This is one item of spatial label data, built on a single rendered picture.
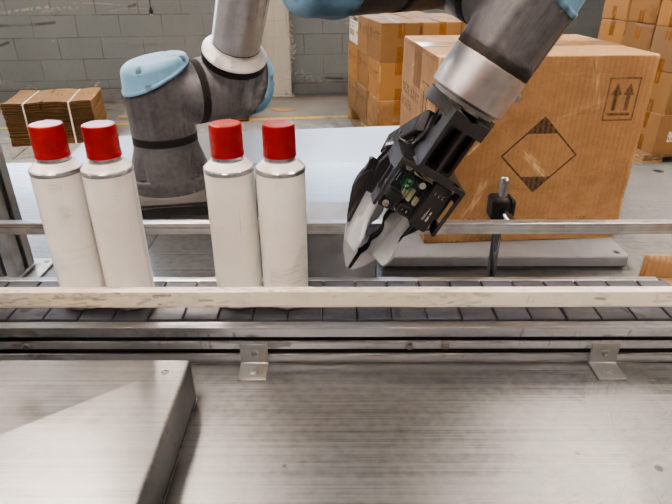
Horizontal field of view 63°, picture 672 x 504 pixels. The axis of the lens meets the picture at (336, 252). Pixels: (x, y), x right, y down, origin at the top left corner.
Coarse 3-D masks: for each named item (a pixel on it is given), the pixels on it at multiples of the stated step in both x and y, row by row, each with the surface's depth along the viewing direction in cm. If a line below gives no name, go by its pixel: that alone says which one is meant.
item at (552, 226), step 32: (0, 224) 63; (32, 224) 63; (160, 224) 63; (192, 224) 63; (320, 224) 63; (448, 224) 63; (480, 224) 63; (512, 224) 63; (544, 224) 63; (576, 224) 63; (608, 224) 63; (640, 224) 63
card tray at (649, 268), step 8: (648, 256) 76; (656, 256) 76; (664, 256) 76; (648, 264) 76; (656, 264) 76; (664, 264) 76; (640, 272) 77; (648, 272) 77; (656, 272) 77; (664, 272) 77
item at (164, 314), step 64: (0, 320) 60; (64, 320) 60; (128, 320) 60; (192, 320) 60; (256, 320) 60; (320, 320) 60; (384, 320) 60; (448, 320) 60; (512, 320) 60; (576, 320) 61; (640, 320) 61
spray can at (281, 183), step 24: (288, 120) 56; (264, 144) 55; (288, 144) 54; (264, 168) 55; (288, 168) 55; (264, 192) 56; (288, 192) 56; (264, 216) 57; (288, 216) 57; (264, 240) 59; (288, 240) 58; (264, 264) 60; (288, 264) 59
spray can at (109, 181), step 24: (96, 120) 56; (96, 144) 54; (96, 168) 55; (120, 168) 55; (96, 192) 55; (120, 192) 56; (96, 216) 57; (120, 216) 57; (96, 240) 59; (120, 240) 58; (144, 240) 60; (120, 264) 59; (144, 264) 61
